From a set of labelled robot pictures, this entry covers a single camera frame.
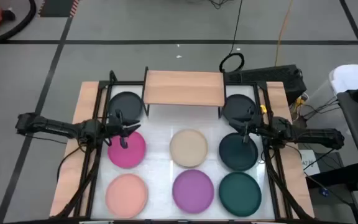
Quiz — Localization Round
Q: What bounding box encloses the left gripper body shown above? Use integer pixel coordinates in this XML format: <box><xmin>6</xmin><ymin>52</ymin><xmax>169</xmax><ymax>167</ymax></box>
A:
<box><xmin>103</xmin><ymin>115</ymin><xmax>124</xmax><ymax>139</ymax></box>

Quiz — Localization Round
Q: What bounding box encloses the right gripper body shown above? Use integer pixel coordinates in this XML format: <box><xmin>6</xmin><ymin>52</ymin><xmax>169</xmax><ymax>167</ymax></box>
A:
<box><xmin>247</xmin><ymin>116</ymin><xmax>273</xmax><ymax>138</ymax></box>

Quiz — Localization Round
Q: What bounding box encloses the magenta plate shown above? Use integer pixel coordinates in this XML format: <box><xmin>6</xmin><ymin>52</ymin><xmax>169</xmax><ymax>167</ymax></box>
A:
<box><xmin>107</xmin><ymin>130</ymin><xmax>147</xmax><ymax>169</ymax></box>

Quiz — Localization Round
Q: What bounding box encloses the dark grey plate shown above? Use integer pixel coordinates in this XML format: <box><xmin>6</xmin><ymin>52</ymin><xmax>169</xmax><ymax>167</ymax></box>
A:
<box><xmin>107</xmin><ymin>91</ymin><xmax>144</xmax><ymax>123</ymax></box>
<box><xmin>221</xmin><ymin>93</ymin><xmax>259</xmax><ymax>124</ymax></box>

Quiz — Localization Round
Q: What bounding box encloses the dark teal plate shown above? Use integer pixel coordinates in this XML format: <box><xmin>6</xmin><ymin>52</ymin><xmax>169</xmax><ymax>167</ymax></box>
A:
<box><xmin>218</xmin><ymin>133</ymin><xmax>259</xmax><ymax>172</ymax></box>

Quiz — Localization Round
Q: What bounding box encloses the beige plate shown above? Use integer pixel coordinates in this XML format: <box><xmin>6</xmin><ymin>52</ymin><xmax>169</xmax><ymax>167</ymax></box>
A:
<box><xmin>169</xmin><ymin>129</ymin><xmax>209</xmax><ymax>168</ymax></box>

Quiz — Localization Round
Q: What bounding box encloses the wooden shelf with black legs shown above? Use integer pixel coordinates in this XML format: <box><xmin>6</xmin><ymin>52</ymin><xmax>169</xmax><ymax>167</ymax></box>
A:
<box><xmin>141</xmin><ymin>66</ymin><xmax>228</xmax><ymax>119</ymax></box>

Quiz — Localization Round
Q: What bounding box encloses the black computer case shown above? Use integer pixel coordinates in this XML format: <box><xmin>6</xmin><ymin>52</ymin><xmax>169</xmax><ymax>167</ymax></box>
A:
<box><xmin>224</xmin><ymin>64</ymin><xmax>308</xmax><ymax>105</ymax></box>

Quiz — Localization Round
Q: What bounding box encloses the salmon pink plate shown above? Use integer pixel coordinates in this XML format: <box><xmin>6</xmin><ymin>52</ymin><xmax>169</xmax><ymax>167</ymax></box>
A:
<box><xmin>105</xmin><ymin>173</ymin><xmax>149</xmax><ymax>219</ymax></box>

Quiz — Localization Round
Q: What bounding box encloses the green plate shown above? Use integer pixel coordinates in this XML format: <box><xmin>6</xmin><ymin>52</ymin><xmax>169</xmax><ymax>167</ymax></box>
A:
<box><xmin>218</xmin><ymin>172</ymin><xmax>262</xmax><ymax>218</ymax></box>

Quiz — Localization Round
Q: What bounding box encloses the white paper sign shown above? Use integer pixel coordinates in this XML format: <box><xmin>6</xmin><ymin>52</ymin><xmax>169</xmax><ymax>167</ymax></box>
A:
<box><xmin>299</xmin><ymin>149</ymin><xmax>323</xmax><ymax>177</ymax></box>

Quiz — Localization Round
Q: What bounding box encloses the purple plate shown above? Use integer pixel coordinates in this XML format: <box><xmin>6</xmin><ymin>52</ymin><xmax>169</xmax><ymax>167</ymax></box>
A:
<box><xmin>172</xmin><ymin>169</ymin><xmax>215</xmax><ymax>215</ymax></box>

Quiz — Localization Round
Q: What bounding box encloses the grey desk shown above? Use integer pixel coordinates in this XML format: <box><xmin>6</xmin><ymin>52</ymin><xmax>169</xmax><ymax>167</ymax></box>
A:
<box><xmin>336</xmin><ymin>77</ymin><xmax>358</xmax><ymax>188</ymax></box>

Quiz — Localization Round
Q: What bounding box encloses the white chair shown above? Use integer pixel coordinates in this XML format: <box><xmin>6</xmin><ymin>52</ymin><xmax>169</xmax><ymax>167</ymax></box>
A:
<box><xmin>328</xmin><ymin>64</ymin><xmax>358</xmax><ymax>98</ymax></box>

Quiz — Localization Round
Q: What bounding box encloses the black floor mat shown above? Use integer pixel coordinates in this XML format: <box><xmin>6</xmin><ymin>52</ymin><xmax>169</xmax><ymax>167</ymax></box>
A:
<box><xmin>39</xmin><ymin>0</ymin><xmax>80</xmax><ymax>18</ymax></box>

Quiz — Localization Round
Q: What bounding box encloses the black cable coil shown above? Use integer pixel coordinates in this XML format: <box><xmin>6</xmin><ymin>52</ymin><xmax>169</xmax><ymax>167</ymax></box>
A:
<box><xmin>219</xmin><ymin>52</ymin><xmax>246</xmax><ymax>73</ymax></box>

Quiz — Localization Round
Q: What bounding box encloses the black hanging cable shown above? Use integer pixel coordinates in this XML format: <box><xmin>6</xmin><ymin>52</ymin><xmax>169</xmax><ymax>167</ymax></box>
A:
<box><xmin>230</xmin><ymin>0</ymin><xmax>244</xmax><ymax>55</ymax></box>

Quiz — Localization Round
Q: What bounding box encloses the yellow hanging cable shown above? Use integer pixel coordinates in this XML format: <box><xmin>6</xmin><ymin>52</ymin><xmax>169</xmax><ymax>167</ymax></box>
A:
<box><xmin>274</xmin><ymin>0</ymin><xmax>294</xmax><ymax>67</ymax></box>

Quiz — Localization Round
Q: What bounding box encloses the black vacuum hose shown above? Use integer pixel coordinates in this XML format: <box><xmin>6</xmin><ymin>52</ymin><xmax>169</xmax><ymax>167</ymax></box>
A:
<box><xmin>0</xmin><ymin>0</ymin><xmax>37</xmax><ymax>47</ymax></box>

